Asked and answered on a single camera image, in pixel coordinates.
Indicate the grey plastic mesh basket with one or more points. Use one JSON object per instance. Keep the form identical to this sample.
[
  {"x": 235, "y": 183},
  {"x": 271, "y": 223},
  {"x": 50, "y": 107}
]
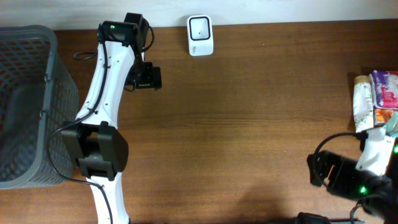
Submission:
[{"x": 38, "y": 95}]

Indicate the teal toilet tissue pack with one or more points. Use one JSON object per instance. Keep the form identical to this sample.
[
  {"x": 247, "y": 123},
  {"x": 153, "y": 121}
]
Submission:
[{"x": 391, "y": 126}]

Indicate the white barcode scanner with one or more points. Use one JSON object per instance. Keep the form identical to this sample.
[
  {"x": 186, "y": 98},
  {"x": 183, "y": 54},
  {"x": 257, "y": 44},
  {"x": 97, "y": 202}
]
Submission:
[{"x": 200, "y": 35}]

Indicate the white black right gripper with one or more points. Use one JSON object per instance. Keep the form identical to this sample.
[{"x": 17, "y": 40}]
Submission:
[{"x": 331, "y": 178}]

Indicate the white tube with gold cap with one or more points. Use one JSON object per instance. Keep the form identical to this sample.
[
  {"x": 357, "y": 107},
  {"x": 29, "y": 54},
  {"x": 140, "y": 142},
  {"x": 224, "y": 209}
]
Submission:
[{"x": 362, "y": 104}]

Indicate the purple red tissue pack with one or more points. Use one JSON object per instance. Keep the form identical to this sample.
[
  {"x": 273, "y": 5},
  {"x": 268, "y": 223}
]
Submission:
[{"x": 384, "y": 89}]

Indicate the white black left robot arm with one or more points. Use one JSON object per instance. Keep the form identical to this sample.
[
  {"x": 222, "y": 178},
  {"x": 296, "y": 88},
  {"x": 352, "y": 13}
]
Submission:
[{"x": 92, "y": 140}]

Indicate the orange tissue packet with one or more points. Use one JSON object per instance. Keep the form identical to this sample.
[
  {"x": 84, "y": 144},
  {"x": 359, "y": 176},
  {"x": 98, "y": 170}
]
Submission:
[{"x": 382, "y": 116}]

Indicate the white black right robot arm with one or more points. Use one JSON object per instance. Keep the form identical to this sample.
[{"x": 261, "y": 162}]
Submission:
[{"x": 386, "y": 210}]

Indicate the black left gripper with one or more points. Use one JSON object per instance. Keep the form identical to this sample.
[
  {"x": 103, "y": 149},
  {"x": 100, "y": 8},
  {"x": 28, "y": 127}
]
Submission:
[{"x": 153, "y": 76}]

